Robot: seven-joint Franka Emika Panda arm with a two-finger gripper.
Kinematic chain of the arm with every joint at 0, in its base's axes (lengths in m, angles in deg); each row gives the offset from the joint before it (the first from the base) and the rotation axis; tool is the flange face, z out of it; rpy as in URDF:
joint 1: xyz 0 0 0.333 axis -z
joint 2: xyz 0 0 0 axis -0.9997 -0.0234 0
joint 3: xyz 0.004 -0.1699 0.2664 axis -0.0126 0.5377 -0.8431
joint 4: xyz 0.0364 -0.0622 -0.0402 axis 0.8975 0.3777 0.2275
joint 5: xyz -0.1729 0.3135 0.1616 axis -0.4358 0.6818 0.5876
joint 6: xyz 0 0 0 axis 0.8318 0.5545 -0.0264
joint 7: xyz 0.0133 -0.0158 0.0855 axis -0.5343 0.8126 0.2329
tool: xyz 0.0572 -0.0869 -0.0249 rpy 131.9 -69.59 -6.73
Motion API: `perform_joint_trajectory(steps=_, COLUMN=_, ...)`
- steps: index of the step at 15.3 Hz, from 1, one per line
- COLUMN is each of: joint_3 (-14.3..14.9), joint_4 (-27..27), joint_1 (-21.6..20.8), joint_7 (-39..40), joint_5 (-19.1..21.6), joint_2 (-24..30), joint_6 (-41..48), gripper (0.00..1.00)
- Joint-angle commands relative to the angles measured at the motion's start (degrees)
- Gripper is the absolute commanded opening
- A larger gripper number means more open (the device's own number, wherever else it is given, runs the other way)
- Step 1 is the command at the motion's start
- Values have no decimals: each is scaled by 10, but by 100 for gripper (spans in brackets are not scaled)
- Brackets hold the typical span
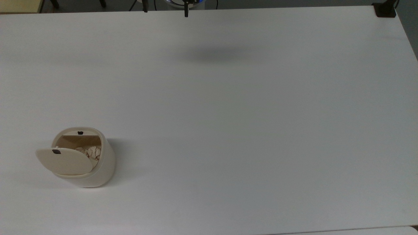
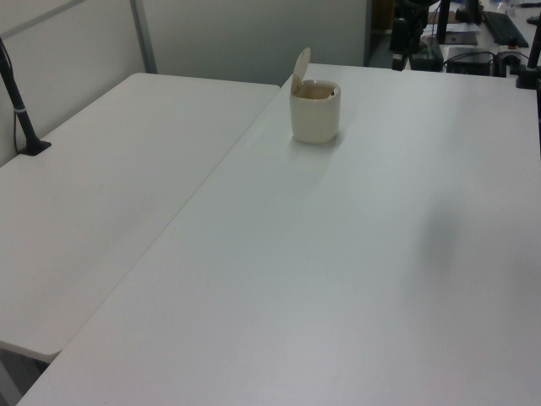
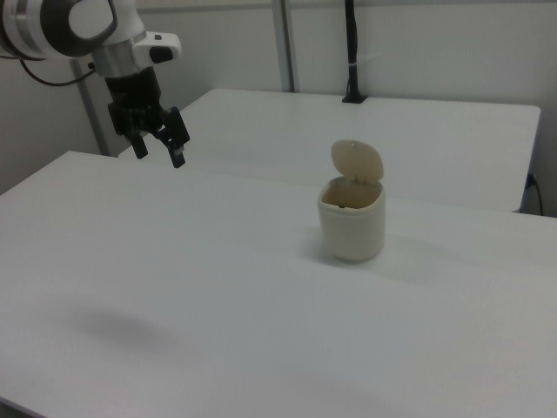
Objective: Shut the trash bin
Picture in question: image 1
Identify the cream plastic trash bin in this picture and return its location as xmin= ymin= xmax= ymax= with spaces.
xmin=49 ymin=127 xmax=116 ymax=188

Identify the cream trash bin lid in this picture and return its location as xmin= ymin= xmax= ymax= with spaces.
xmin=36 ymin=148 xmax=93 ymax=176

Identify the light wooden furniture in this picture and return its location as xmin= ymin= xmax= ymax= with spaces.
xmin=0 ymin=0 xmax=45 ymax=14

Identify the crumpled paper waste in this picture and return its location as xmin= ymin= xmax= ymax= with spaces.
xmin=75 ymin=146 xmax=101 ymax=161

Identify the black table clamp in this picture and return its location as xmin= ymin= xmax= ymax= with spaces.
xmin=372 ymin=0 xmax=397 ymax=18

